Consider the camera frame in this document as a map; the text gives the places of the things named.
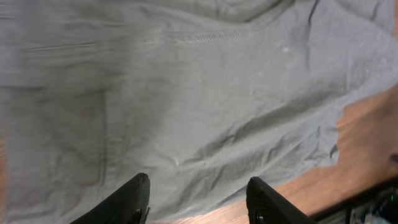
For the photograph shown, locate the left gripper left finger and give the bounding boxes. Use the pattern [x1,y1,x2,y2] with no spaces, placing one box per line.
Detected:
[71,173,150,224]

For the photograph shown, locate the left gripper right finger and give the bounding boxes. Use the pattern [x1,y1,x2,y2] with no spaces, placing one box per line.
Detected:
[246,177,317,224]

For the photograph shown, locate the grey shorts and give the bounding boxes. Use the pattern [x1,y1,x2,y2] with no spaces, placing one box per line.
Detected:
[1,0,397,223]

